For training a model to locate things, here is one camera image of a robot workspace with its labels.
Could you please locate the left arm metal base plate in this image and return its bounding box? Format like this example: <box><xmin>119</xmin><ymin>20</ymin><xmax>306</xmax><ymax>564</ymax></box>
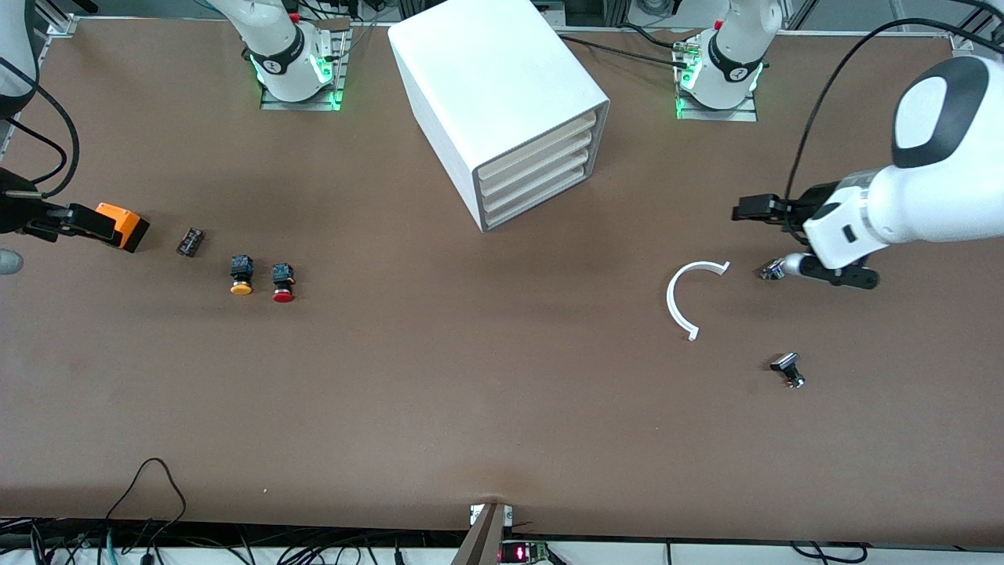
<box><xmin>676</xmin><ymin>31</ymin><xmax>759</xmax><ymax>122</ymax></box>

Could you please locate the thin black looped cable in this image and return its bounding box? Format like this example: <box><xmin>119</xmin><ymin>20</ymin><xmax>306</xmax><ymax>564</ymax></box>
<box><xmin>106</xmin><ymin>457</ymin><xmax>187</xmax><ymax>542</ymax></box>

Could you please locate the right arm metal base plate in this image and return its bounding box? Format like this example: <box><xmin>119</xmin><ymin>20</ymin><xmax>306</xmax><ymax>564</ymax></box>
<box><xmin>259</xmin><ymin>20</ymin><xmax>346</xmax><ymax>112</ymax></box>

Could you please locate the white drawer cabinet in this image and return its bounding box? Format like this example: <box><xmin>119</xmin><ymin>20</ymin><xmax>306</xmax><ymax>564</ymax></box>
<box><xmin>387</xmin><ymin>0</ymin><xmax>611</xmax><ymax>233</ymax></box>

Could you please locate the black cable behind cabinet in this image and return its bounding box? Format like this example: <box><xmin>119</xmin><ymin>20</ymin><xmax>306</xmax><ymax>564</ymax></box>
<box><xmin>558</xmin><ymin>33</ymin><xmax>691</xmax><ymax>70</ymax></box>

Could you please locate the red display electronic module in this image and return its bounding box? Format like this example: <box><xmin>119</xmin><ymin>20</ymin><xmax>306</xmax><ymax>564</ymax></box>
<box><xmin>500</xmin><ymin>540</ymin><xmax>550</xmax><ymax>564</ymax></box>

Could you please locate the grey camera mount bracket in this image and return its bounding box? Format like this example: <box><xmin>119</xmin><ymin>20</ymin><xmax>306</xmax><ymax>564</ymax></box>
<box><xmin>451</xmin><ymin>502</ymin><xmax>507</xmax><ymax>565</ymax></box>

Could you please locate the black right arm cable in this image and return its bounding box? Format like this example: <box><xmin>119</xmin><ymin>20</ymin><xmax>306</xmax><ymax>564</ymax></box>
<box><xmin>0</xmin><ymin>55</ymin><xmax>81</xmax><ymax>197</ymax></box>

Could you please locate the white curved plastic arc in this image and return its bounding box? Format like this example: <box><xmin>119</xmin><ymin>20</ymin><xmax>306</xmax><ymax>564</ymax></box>
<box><xmin>666</xmin><ymin>261</ymin><xmax>732</xmax><ymax>342</ymax></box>

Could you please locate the orange button enclosure box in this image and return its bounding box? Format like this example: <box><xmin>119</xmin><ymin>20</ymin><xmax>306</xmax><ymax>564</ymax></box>
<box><xmin>94</xmin><ymin>202</ymin><xmax>150</xmax><ymax>253</ymax></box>

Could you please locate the yellow mushroom push button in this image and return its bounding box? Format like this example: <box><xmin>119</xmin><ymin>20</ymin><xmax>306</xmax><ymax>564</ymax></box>
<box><xmin>229</xmin><ymin>254</ymin><xmax>256</xmax><ymax>297</ymax></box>

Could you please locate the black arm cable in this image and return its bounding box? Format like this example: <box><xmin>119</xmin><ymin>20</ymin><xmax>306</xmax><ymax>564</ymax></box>
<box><xmin>0</xmin><ymin>55</ymin><xmax>81</xmax><ymax>197</ymax></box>
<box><xmin>784</xmin><ymin>17</ymin><xmax>981</xmax><ymax>244</ymax></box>

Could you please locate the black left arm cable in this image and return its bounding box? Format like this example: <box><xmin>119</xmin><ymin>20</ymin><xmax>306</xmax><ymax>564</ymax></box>
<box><xmin>784</xmin><ymin>17</ymin><xmax>981</xmax><ymax>244</ymax></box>

